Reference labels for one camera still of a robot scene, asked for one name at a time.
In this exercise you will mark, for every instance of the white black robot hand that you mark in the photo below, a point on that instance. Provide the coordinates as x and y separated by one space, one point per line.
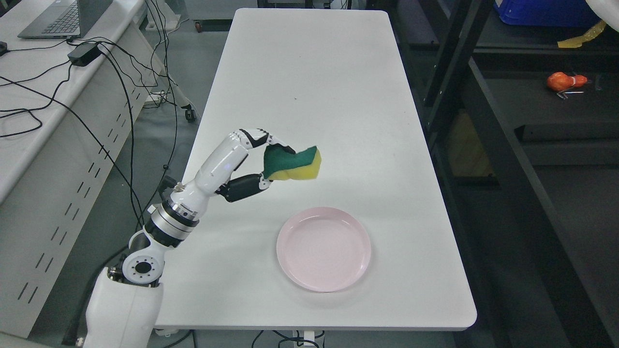
227 166

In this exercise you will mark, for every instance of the green yellow sponge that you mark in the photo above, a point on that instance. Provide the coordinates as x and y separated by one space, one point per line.
280 165

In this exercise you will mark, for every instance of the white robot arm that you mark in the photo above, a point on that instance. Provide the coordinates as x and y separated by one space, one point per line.
126 299

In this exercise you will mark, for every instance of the black metal shelf rack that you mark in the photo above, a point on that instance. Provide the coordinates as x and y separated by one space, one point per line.
530 175

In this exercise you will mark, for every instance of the white power strip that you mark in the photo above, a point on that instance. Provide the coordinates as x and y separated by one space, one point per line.
153 99

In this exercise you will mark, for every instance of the pink round plate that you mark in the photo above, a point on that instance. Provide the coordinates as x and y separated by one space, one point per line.
323 249

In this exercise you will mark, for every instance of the white side desk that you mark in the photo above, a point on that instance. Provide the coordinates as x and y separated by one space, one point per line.
54 161

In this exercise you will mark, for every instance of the black power adapter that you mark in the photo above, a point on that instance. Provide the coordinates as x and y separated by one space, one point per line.
83 54

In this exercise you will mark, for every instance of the grey laptop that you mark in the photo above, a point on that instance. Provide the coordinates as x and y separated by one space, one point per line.
66 19

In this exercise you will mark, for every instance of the orange toy object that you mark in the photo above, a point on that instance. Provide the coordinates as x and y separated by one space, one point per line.
560 81

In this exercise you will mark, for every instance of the blue plastic bin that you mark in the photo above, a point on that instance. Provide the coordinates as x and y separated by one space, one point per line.
547 13

